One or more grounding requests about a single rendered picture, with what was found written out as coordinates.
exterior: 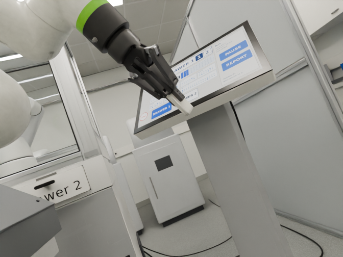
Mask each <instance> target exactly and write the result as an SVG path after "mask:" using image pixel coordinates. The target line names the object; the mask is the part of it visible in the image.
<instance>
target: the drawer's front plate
mask: <svg viewBox="0 0 343 257"><path fill-rule="evenodd" d="M51 180H55V183H53V184H51V185H48V186H45V187H43V188H40V189H37V190H35V189H34V187H35V186H37V185H41V184H43V183H46V182H49V181H51ZM75 181H79V182H80V184H79V186H78V182H75ZM74 182H75V183H74ZM67 186H68V187H67ZM77 186H78V188H80V187H82V188H80V189H78V190H76V188H77ZM66 187H67V188H66ZM64 188H66V191H67V194H66V192H65V189H64ZM17 190H19V191H22V192H25V193H28V194H31V195H34V196H37V197H41V198H42V199H45V200H46V198H45V197H44V196H46V197H47V199H48V194H50V195H51V197H53V193H54V199H52V198H51V197H50V196H49V199H50V201H51V202H54V203H55V204H57V203H59V202H62V201H64V200H67V199H69V198H72V197H74V196H76V195H79V194H81V193H84V192H86V191H89V190H90V186H89V183H88V180H87V177H86V174H85V171H84V168H83V166H79V167H77V168H74V169H71V170H68V171H66V172H62V173H60V174H57V175H54V176H52V177H49V178H46V179H43V180H41V181H38V182H36V183H33V184H30V185H27V186H25V187H22V188H19V189H17ZM58 190H62V191H63V192H62V193H60V194H58V195H59V196H61V195H63V196H61V197H58V196H57V195H56V192H57V191H58Z"/></svg>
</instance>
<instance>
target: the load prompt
mask: <svg viewBox="0 0 343 257"><path fill-rule="evenodd" d="M212 53H213V50H212V46H210V47H209V48H207V49H205V50H203V51H202V52H200V53H198V54H197V55H195V56H193V57H192V58H190V59H188V60H187V61H185V62H183V63H182V64H180V65H178V66H176V67H175V68H173V69H172V71H173V72H174V74H177V73H179V72H180V71H182V70H184V69H186V68H187V67H189V66H191V65H193V64H194V63H196V62H198V61H200V60H201V59H203V58H205V57H207V56H208V55H210V54H212Z"/></svg>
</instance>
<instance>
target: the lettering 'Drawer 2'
mask: <svg viewBox="0 0 343 257"><path fill-rule="evenodd" d="M75 182H78V186H79V184H80V182H79V181H75ZM75 182H74V183H75ZM78 186H77V188H76V190H78V189H80V188H82V187H80V188H78ZM67 187H68V186H67ZM67 187H66V188H67ZM66 188H64V189H65V192H66V194H67V191H66ZM58 191H61V192H60V193H62V192H63V191H62V190H58ZM58 191H57V192H58ZM57 192H56V195H57V196H58V197H61V196H63V195H61V196H59V195H58V194H60V193H57ZM49 196H50V197H51V195H50V194H48V199H47V197H46V196H44V197H45V198H46V199H47V200H48V201H49V200H50V199H49ZM51 198H52V199H54V193H53V197H51Z"/></svg>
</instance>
